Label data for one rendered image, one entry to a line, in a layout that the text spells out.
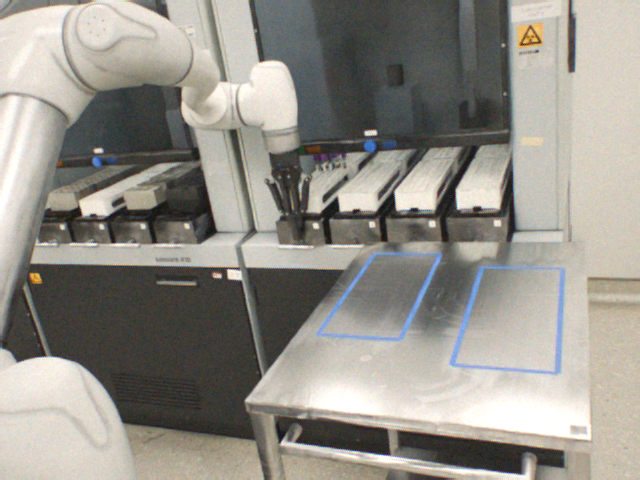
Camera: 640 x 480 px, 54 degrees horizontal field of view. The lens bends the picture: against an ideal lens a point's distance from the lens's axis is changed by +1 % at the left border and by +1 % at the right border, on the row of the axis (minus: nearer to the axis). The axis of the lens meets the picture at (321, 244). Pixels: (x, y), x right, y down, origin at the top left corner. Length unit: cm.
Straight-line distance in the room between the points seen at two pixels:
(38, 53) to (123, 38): 15
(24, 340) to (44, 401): 173
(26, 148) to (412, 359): 65
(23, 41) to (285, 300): 99
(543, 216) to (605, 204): 118
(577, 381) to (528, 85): 81
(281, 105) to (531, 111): 57
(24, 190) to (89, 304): 121
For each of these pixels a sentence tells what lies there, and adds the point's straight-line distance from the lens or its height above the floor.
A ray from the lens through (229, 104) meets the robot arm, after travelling 155.
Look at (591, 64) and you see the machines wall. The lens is 264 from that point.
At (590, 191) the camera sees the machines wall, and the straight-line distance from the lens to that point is 275.
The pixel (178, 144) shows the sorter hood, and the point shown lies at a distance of 186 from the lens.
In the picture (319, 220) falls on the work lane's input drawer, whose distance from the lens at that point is 163.
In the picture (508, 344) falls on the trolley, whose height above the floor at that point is 82.
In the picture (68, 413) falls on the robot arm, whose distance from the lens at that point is 78.
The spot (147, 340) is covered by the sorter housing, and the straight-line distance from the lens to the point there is 213.
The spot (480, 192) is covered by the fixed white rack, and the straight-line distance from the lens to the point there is 154.
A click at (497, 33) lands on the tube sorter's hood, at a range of 151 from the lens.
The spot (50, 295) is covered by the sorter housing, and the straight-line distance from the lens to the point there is 230.
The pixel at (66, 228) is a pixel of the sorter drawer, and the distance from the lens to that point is 212.
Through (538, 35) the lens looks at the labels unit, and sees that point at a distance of 151.
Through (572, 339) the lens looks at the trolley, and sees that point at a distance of 99.
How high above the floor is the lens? 132
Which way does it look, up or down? 21 degrees down
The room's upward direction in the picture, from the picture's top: 9 degrees counter-clockwise
